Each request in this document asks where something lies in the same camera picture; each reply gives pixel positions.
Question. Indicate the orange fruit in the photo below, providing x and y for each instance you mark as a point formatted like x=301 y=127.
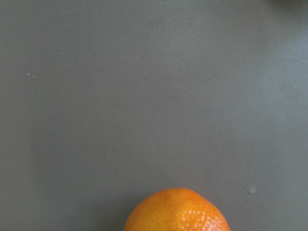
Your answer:
x=176 y=209

